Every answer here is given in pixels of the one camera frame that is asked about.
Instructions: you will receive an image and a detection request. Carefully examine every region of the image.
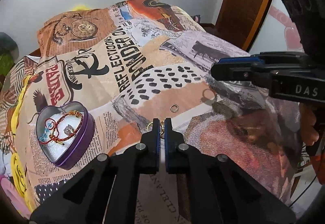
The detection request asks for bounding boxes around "white foam tin lining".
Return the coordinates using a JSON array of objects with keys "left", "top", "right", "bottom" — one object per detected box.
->
[{"left": 38, "top": 110, "right": 84, "bottom": 162}]

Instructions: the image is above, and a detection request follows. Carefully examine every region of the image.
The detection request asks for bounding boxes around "orange jacket sleeve forearm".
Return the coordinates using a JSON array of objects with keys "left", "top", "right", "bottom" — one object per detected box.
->
[{"left": 310, "top": 150, "right": 325, "bottom": 185}]

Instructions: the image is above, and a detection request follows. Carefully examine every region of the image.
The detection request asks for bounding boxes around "purple heart-shaped tin box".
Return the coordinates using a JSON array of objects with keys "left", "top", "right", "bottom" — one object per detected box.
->
[{"left": 36, "top": 101, "right": 95, "bottom": 170}]

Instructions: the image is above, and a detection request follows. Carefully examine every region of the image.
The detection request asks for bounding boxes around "thin round ring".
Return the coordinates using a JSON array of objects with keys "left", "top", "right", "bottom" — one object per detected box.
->
[{"left": 201, "top": 88, "right": 216, "bottom": 102}]

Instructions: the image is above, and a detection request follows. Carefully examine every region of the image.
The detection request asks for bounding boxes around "red thread bracelet with beads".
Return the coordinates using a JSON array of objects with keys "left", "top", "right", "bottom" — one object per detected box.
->
[{"left": 38, "top": 109, "right": 84, "bottom": 145}]

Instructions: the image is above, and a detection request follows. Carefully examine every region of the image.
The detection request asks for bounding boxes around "yellow smiley cloth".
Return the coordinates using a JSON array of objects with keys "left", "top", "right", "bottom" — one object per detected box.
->
[{"left": 10, "top": 5, "right": 88, "bottom": 214}]

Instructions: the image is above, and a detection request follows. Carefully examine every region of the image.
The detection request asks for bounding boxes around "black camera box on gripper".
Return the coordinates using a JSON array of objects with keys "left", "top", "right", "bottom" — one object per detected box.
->
[{"left": 281, "top": 0, "right": 324, "bottom": 69}]

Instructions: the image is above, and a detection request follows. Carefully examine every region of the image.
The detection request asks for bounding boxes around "printed newspaper-pattern bedsheet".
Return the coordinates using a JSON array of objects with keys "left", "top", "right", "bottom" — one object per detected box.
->
[{"left": 1, "top": 0, "right": 299, "bottom": 218}]

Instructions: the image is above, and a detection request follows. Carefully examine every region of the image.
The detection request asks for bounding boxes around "right hand holding gripper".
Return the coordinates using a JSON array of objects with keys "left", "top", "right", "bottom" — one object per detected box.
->
[{"left": 299, "top": 103, "right": 319, "bottom": 146}]

